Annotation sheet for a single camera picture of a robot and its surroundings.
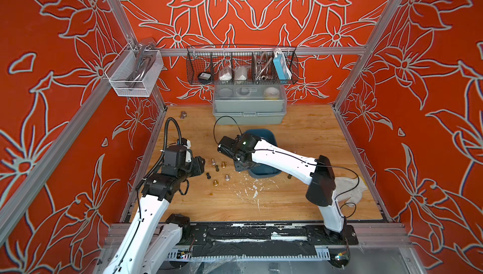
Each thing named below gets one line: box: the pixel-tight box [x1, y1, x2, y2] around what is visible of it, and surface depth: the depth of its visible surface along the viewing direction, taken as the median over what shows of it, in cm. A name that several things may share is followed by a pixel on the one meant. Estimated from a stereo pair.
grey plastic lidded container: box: [212, 83, 288, 126], surface depth 103 cm
